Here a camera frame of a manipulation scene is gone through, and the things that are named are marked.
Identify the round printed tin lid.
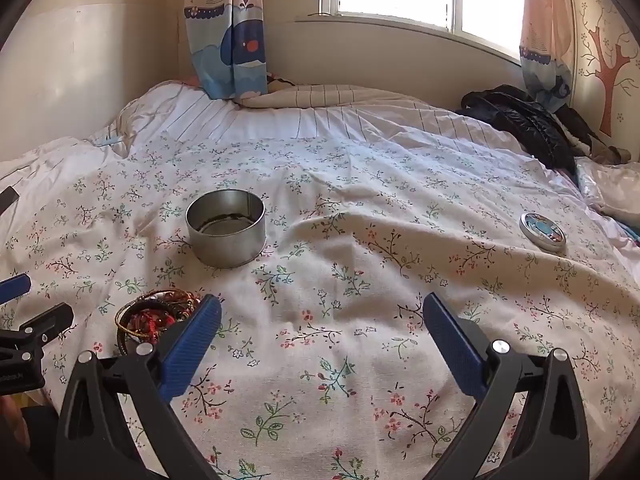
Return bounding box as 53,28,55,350
519,212,567,253

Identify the pink curtain with blue hem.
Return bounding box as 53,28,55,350
517,0,576,116

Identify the round metal tin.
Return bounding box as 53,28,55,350
185,188,266,268

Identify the white floral bedsheet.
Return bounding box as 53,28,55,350
0,135,640,480

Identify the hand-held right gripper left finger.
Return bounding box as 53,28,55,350
54,294,223,480

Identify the striped pillow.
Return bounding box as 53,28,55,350
240,84,436,111

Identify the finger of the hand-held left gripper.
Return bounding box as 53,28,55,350
0,302,75,361
0,274,32,306

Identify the white glossy headboard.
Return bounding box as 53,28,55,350
0,0,183,163

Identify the floral bed quilt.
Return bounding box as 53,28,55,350
0,80,581,196

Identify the brown cloth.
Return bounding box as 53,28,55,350
587,144,633,166

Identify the black puffer jacket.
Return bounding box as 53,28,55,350
457,85,608,176

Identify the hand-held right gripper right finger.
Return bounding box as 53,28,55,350
422,292,592,480

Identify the whale print curtain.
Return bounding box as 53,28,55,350
184,0,271,101

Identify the clear plastic bag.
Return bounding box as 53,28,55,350
575,157,640,221

